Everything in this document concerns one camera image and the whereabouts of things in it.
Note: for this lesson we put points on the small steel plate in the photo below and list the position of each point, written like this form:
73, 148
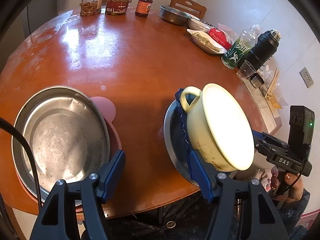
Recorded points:
174, 143

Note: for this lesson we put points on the white dish with seeds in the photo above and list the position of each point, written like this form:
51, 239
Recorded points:
205, 42

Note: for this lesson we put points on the brown sauce bottle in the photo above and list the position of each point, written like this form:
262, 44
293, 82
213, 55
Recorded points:
143, 8

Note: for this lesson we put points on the wooden rack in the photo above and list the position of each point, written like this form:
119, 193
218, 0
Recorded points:
271, 82

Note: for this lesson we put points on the large steel plate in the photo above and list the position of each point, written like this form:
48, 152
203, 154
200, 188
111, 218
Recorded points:
67, 134

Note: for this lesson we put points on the steel bowl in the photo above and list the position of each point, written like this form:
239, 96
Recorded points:
173, 16

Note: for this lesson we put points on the person's right hand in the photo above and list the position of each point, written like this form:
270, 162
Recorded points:
271, 180

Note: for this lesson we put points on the cream bowl with handle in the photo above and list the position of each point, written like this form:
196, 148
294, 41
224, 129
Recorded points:
218, 127

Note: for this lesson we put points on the black thermos flask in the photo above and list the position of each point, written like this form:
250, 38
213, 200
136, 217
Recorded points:
267, 45

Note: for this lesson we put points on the clear jar with snacks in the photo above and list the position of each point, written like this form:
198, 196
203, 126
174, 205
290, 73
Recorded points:
90, 7

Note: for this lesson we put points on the black tracking camera box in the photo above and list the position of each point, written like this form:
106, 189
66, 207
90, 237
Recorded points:
301, 129

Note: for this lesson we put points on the red snack packet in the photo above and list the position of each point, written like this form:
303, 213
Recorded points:
220, 37

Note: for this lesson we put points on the green plastic bottle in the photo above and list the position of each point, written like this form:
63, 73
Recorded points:
243, 44

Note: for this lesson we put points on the clear plastic cup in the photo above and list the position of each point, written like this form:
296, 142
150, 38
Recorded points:
246, 70

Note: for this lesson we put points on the wall power socket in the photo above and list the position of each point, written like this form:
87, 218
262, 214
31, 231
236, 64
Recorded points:
306, 77

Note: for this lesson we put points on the pink bear-shaped plate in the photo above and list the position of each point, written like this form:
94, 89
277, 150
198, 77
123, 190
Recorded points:
108, 110

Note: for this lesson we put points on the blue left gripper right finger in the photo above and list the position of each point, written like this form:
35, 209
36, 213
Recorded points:
182, 116

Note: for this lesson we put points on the small dark cup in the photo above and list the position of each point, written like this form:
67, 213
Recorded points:
256, 80

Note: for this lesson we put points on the white ceramic bowl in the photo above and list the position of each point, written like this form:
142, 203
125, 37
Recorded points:
198, 25

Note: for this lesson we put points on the red round tin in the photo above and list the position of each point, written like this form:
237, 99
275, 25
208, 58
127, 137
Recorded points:
116, 7

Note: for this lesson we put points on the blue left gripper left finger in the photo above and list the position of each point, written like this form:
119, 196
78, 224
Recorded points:
109, 176

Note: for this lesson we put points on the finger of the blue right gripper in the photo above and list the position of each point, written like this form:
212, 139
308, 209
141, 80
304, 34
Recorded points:
204, 174

